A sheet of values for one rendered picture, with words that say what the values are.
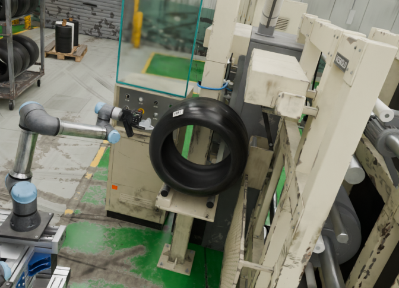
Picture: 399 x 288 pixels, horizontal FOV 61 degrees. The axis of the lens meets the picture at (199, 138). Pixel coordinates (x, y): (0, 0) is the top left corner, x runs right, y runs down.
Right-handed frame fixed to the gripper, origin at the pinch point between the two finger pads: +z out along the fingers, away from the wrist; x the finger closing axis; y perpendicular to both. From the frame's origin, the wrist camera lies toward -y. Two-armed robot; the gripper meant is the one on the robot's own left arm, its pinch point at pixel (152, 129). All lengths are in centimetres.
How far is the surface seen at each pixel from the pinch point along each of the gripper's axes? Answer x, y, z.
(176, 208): -11, -40, 28
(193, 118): -11.6, 19.9, 22.4
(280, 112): -48, 49, 57
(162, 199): -13.4, -36.0, 19.3
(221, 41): 25, 56, 22
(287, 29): 334, 51, 91
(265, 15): 76, 75, 44
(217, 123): -11.4, 21.5, 34.9
